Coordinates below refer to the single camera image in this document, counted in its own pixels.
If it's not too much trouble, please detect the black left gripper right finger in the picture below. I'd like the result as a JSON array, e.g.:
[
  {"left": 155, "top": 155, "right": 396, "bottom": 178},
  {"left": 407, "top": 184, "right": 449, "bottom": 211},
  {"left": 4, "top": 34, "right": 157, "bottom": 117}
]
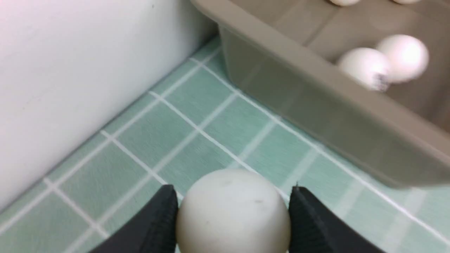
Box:
[{"left": 288, "top": 186, "right": 384, "bottom": 253}]

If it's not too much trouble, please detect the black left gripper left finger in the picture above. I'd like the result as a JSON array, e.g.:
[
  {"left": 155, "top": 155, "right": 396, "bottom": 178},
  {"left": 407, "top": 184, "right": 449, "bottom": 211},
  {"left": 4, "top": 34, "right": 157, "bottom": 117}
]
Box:
[{"left": 91, "top": 184, "right": 179, "bottom": 253}]

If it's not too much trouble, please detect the white ball with black print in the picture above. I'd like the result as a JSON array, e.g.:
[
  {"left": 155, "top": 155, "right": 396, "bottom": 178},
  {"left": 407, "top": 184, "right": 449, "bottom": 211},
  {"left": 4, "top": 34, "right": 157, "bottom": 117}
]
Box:
[{"left": 336, "top": 47, "right": 392, "bottom": 92}]

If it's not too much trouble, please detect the plain white ball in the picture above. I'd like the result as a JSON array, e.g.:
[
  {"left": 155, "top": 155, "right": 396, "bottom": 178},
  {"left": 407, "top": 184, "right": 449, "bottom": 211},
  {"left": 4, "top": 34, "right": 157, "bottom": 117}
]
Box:
[
  {"left": 375, "top": 34, "right": 430, "bottom": 83},
  {"left": 329, "top": 0, "right": 360, "bottom": 7}
]

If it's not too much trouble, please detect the white ball with red logo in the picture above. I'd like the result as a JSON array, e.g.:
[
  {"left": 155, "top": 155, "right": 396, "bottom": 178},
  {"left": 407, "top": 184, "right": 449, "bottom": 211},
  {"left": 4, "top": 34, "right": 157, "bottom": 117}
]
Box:
[{"left": 393, "top": 0, "right": 420, "bottom": 5}]

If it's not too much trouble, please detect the green checkered tablecloth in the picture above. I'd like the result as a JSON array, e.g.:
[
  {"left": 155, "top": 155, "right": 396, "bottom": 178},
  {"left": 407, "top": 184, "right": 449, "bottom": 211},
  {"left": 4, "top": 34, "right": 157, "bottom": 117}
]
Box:
[{"left": 1, "top": 38, "right": 449, "bottom": 253}]

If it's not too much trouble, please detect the olive green plastic bin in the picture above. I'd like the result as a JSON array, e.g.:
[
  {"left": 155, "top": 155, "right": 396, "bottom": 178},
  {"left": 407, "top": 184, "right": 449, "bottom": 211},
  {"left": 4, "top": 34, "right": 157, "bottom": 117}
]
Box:
[{"left": 192, "top": 0, "right": 449, "bottom": 188}]

